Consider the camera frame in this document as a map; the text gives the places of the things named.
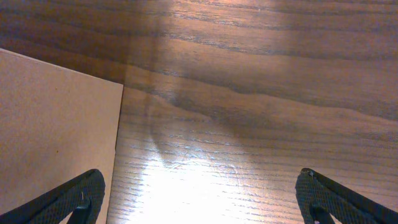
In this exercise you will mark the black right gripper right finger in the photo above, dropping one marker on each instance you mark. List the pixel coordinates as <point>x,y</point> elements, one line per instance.
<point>322,200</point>

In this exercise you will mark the brown cardboard box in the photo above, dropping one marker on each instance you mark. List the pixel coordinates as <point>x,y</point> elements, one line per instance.
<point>56,124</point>

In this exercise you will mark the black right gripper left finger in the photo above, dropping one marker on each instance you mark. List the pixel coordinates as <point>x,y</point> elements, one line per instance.
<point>80,200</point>

